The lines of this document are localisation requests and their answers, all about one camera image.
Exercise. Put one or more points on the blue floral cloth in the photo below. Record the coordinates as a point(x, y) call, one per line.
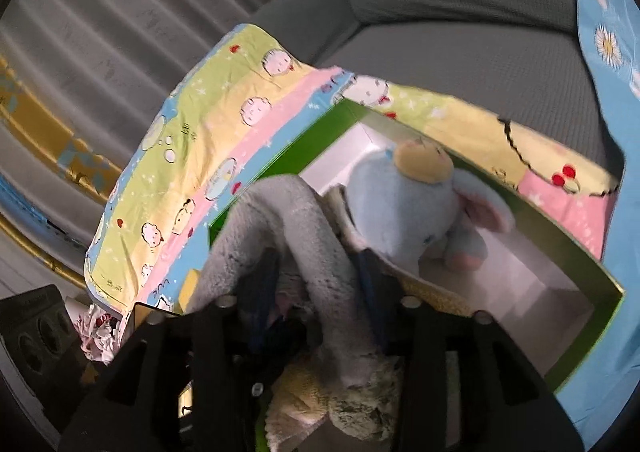
point(615, 156)

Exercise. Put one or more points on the grey curtain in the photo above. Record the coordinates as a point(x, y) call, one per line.
point(125, 6)

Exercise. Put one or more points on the pile of clothes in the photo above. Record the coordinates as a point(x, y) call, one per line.
point(100, 332)

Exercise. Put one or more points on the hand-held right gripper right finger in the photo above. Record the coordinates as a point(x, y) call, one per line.
point(370, 287)

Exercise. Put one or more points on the green cardboard box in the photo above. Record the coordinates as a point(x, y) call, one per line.
point(310, 136)

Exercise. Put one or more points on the black speaker box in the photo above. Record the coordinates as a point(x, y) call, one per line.
point(35, 332)

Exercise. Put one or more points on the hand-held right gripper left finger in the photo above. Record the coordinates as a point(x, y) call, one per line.
point(267, 292)

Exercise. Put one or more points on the grey cream plush toy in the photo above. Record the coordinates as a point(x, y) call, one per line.
point(310, 242)

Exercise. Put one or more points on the grey sofa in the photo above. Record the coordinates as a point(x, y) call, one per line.
point(450, 31)

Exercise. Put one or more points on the yellow patterned curtain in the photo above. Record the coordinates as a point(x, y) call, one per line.
point(35, 121)

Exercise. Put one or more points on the blue elephant plush toy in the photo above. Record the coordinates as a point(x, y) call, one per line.
point(400, 202)

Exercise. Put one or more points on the pastel cartoon printed blanket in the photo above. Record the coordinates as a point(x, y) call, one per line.
point(210, 96)

